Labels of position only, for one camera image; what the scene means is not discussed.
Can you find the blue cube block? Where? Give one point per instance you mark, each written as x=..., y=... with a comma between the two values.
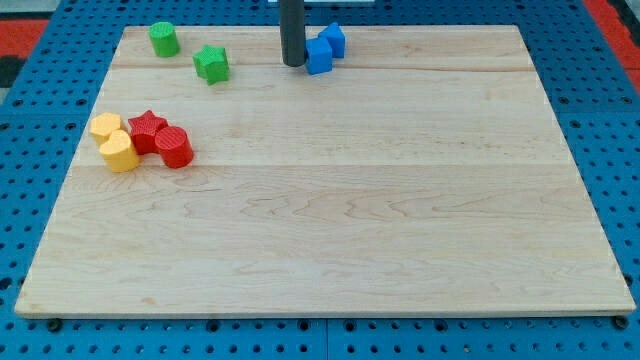
x=319, y=56

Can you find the green star block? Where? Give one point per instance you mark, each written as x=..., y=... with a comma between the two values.
x=211, y=64

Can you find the red star block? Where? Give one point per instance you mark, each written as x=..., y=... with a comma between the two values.
x=143, y=130

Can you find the light wooden board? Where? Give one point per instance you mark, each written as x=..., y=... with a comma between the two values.
x=425, y=176

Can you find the red cylinder block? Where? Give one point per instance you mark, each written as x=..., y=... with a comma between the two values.
x=174, y=147

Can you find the blue pentagon block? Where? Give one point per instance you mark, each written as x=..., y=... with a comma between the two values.
x=336, y=38

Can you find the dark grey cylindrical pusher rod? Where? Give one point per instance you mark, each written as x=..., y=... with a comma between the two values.
x=292, y=32

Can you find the yellow heart block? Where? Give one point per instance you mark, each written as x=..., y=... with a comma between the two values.
x=119, y=152

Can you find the green cylinder block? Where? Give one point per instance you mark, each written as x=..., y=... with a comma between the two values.
x=163, y=39

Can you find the yellow hexagon block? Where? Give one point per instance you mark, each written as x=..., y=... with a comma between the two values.
x=103, y=125

